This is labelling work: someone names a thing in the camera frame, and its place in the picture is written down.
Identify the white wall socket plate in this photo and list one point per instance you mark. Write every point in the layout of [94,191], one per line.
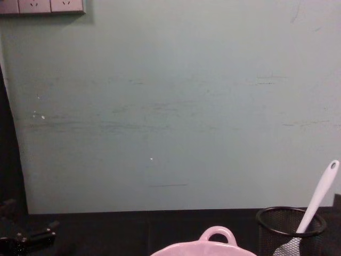
[34,6]
[68,5]

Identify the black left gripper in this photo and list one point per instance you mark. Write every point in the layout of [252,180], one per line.
[7,246]

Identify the black mesh pen cup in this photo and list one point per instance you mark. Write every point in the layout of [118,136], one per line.
[274,232]

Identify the white slotted spatula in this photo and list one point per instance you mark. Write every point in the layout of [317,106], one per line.
[319,192]

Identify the black curtain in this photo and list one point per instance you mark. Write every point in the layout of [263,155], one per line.
[10,160]

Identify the black table cloth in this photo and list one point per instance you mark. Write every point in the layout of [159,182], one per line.
[128,234]

